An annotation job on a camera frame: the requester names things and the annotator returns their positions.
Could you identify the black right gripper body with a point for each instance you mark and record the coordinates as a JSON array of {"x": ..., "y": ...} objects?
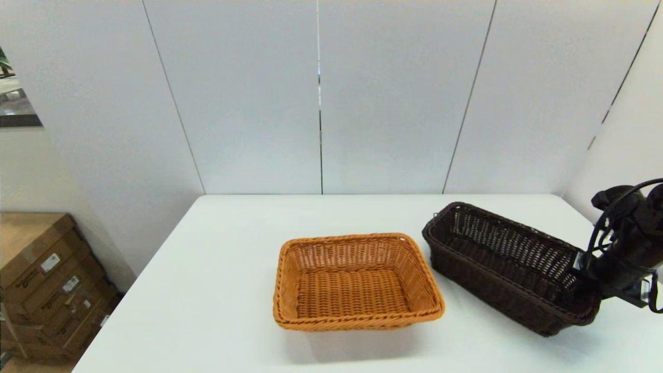
[{"x": 616, "y": 280}]

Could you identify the dark brown wicker basket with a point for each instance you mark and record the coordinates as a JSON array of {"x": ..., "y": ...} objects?
[{"x": 492, "y": 285}]

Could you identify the orange wicker basket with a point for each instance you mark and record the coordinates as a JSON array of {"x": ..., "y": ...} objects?
[{"x": 357, "y": 290}]

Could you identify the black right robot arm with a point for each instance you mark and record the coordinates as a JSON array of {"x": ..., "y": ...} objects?
[{"x": 653, "y": 228}]

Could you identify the brown cardboard box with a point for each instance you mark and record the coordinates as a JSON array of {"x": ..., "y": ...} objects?
[
  {"x": 31, "y": 233},
  {"x": 77, "y": 342},
  {"x": 62, "y": 316},
  {"x": 52, "y": 291}
]

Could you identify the green potted plant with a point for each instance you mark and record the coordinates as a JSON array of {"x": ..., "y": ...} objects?
[{"x": 4, "y": 62}]

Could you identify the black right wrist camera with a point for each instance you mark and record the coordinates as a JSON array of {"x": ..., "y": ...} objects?
[{"x": 619, "y": 204}]

